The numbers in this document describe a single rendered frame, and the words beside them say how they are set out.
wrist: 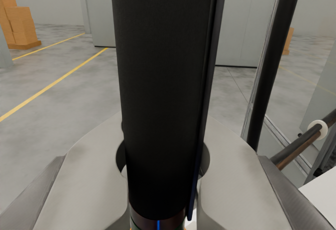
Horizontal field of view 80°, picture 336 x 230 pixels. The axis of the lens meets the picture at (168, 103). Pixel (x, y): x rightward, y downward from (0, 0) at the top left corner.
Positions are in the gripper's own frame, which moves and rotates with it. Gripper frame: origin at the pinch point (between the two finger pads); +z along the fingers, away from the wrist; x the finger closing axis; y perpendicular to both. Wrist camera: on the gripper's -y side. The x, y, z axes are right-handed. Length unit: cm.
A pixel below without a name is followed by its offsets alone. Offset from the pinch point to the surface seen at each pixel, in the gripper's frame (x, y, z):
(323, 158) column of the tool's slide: 56, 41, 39
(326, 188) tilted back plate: 39, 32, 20
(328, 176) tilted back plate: 40, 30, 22
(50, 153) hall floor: -129, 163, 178
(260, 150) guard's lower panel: 70, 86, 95
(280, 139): 70, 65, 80
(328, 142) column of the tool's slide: 55, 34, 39
